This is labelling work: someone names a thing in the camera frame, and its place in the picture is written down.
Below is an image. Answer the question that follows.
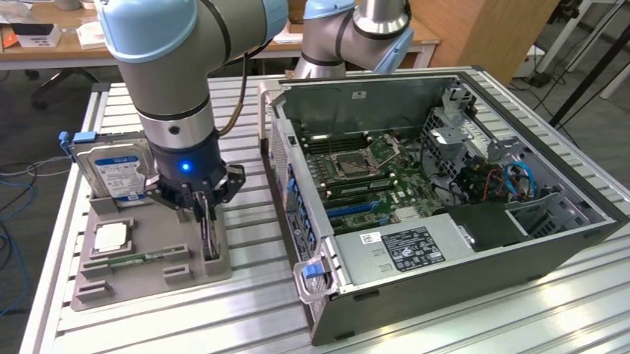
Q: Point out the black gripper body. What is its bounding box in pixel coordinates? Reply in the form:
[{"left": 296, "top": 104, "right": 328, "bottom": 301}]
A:
[{"left": 148, "top": 128, "right": 225, "bottom": 192}]

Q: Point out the graphics card with metal bracket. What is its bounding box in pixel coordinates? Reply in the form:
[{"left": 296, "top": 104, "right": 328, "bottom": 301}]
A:
[{"left": 195, "top": 190, "right": 223, "bottom": 262}]

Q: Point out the hard disk in blue carrier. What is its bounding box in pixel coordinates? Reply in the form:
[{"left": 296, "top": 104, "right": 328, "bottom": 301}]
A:
[{"left": 57, "top": 131, "right": 158, "bottom": 208}]

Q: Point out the silver CPU chip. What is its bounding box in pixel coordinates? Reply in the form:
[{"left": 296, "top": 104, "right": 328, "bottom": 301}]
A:
[{"left": 92, "top": 223, "right": 133, "bottom": 254}]

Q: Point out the green RAM stick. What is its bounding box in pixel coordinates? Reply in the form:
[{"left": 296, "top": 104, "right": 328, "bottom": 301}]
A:
[{"left": 106, "top": 247, "right": 173, "bottom": 267}]

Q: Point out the CPU socket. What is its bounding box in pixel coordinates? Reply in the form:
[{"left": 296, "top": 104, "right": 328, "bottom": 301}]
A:
[{"left": 332, "top": 150, "right": 380, "bottom": 178}]

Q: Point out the blue expansion slot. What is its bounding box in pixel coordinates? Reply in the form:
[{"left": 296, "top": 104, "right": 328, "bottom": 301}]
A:
[{"left": 328, "top": 201, "right": 383, "bottom": 219}]

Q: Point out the grey parts rack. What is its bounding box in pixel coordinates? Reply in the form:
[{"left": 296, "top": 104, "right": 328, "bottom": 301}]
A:
[{"left": 69, "top": 184, "right": 236, "bottom": 313}]

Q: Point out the metal socket cover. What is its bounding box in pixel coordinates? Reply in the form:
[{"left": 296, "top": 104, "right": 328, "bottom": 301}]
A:
[{"left": 364, "top": 133, "right": 400, "bottom": 165}]

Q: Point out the grey power supply unit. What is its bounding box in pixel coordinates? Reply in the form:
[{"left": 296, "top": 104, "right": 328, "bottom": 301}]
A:
[{"left": 332, "top": 215, "right": 477, "bottom": 288}]

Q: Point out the black chair base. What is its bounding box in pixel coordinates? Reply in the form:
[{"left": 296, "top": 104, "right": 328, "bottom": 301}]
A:
[{"left": 24, "top": 68, "right": 102, "bottom": 111}]

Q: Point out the green motherboard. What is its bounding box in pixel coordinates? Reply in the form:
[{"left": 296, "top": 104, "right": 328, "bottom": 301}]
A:
[{"left": 292, "top": 121, "right": 452, "bottom": 235}]

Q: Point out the wooden desk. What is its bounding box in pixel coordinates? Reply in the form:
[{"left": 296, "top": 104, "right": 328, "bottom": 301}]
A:
[{"left": 0, "top": 0, "right": 443, "bottom": 80}]

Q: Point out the white square box round insert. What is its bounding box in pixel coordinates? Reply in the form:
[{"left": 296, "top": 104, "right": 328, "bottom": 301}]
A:
[{"left": 77, "top": 21, "right": 112, "bottom": 51}]

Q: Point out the white paper stack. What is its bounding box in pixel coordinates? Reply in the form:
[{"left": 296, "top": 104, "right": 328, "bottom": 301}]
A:
[{"left": 272, "top": 21, "right": 305, "bottom": 46}]

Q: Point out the white box with black lid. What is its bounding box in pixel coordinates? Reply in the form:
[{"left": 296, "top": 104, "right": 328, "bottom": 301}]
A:
[{"left": 9, "top": 22, "right": 62, "bottom": 49}]

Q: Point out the silver perforated disk cage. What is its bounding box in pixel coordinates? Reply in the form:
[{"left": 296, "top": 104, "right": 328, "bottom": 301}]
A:
[{"left": 420, "top": 106, "right": 496, "bottom": 181}]

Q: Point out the orange box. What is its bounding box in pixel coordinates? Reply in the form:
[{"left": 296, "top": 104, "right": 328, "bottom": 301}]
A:
[{"left": 0, "top": 26, "right": 20, "bottom": 53}]

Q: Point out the open dark grey PC case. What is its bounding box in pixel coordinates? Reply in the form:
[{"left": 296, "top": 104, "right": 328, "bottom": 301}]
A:
[{"left": 257, "top": 66, "right": 630, "bottom": 347}]

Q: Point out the wooden cabinet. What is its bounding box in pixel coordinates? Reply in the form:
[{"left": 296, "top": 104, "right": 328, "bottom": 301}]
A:
[{"left": 412, "top": 0, "right": 562, "bottom": 80}]

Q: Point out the grey disk bay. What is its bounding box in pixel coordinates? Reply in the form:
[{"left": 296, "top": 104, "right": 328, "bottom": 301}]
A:
[{"left": 504, "top": 191, "right": 594, "bottom": 239}]

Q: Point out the black slanted pole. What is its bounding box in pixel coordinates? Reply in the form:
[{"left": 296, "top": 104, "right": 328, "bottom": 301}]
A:
[{"left": 548, "top": 20, "right": 630, "bottom": 130}]

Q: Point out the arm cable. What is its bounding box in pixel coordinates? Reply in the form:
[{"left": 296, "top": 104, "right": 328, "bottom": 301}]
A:
[{"left": 217, "top": 51, "right": 249, "bottom": 134}]

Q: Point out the light grey case handle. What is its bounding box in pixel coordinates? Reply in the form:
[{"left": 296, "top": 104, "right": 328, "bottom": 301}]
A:
[{"left": 257, "top": 81, "right": 287, "bottom": 142}]

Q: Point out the grey floor cable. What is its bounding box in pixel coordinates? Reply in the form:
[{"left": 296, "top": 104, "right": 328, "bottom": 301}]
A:
[{"left": 0, "top": 156, "right": 73, "bottom": 178}]

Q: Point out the grey case handle blue tab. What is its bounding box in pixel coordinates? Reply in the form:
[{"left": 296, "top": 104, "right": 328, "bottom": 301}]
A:
[{"left": 292, "top": 257, "right": 341, "bottom": 304}]

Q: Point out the blue floor cable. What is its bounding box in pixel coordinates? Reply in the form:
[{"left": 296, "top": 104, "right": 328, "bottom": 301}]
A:
[{"left": 0, "top": 179, "right": 40, "bottom": 318}]

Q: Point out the blue wire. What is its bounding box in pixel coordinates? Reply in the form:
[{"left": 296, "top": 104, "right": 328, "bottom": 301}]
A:
[{"left": 500, "top": 161, "right": 538, "bottom": 202}]

